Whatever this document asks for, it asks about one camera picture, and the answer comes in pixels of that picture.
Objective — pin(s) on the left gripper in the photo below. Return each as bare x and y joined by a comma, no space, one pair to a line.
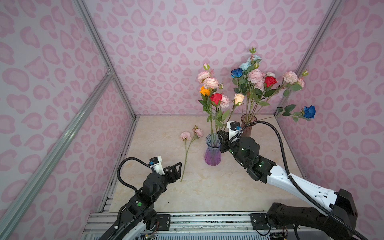
169,174

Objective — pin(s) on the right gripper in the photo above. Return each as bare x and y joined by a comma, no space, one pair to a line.
226,142

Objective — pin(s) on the blue purple glass vase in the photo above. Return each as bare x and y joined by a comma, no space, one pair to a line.
213,155

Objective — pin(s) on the cream rose stem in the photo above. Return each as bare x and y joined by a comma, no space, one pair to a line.
231,105

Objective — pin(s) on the orange rose stem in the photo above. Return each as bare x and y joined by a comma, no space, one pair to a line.
205,101

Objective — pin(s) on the pink spray rose stem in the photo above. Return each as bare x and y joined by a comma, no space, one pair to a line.
207,77

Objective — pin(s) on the large pink peony stem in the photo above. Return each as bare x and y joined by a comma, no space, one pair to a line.
253,77

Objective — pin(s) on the single red rose stem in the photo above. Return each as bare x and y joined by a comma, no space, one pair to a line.
270,81

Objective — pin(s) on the dark blue rose stem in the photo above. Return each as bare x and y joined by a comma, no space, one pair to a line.
306,113

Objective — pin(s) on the white rose stem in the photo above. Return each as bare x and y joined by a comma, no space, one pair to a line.
270,75

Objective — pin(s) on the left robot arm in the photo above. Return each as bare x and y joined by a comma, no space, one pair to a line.
138,214

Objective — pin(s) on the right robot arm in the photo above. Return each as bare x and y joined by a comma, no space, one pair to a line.
332,212

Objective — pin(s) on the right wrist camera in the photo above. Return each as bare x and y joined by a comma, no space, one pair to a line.
234,130

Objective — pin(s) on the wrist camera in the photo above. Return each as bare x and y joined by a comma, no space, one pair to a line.
234,130
156,165

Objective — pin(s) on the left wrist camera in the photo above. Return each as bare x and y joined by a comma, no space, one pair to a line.
156,165

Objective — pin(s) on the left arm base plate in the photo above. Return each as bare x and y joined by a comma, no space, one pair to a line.
163,222

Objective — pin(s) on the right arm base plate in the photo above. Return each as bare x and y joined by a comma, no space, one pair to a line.
259,221

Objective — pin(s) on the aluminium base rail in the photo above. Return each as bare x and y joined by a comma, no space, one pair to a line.
226,226

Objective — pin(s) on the diagonal aluminium frame bar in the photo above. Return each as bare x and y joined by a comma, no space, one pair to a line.
21,204

